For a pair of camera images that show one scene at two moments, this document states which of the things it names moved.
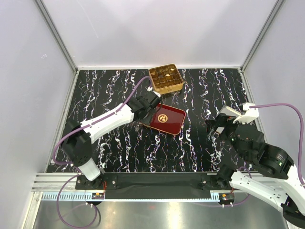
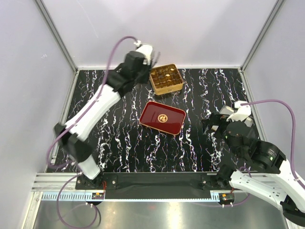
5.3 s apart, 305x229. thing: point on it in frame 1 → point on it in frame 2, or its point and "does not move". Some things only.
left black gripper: (145, 120) → (145, 80)
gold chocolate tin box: (166, 78) does not move
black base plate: (184, 185) does not move
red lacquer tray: (167, 119) does not move
